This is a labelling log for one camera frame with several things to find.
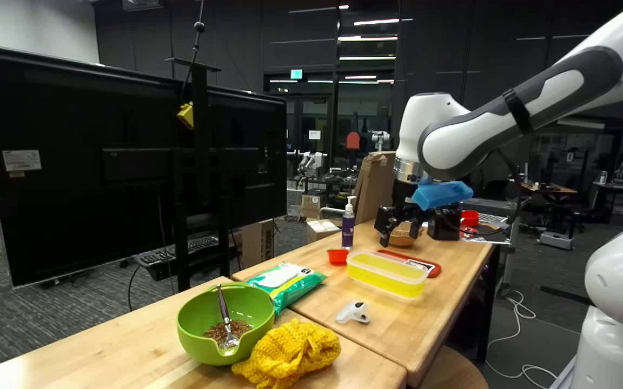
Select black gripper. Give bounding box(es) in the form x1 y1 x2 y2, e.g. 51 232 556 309
374 181 426 247

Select small white object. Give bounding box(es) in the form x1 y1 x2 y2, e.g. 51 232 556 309
335 300 370 325

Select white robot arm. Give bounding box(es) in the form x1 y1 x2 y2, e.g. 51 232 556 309
397 10 623 389

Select woven wooden bowl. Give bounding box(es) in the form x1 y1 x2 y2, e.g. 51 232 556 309
389 223 416 249

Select black box device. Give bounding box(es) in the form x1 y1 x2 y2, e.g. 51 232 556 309
429 208 462 239

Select yellow plastic container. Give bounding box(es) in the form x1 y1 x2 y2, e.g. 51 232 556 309
347 252 429 300

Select purple pump bottle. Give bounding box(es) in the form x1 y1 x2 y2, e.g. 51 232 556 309
343 197 355 249

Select brown cardboard box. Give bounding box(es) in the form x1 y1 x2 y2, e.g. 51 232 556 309
355 151 397 223

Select small red cup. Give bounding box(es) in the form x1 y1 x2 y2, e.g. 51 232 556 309
327 249 348 265

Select red plastic cup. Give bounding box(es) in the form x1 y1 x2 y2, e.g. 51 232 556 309
462 209 481 227

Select green wet wipes pack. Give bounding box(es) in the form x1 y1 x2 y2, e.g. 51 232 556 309
250 264 324 316

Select round wooden stool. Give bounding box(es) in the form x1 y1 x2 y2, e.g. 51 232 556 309
417 346 489 389

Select yellow knitted cloth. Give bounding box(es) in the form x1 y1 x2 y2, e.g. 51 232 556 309
232 319 343 389

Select green bowl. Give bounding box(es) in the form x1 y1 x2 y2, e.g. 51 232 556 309
177 284 277 366

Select metal spoon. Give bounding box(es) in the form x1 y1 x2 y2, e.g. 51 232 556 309
217 286 241 354

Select black monitor stand pole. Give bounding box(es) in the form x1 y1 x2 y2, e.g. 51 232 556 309
173 58 228 292

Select large black monitor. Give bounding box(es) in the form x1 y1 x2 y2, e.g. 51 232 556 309
0 48 287 286

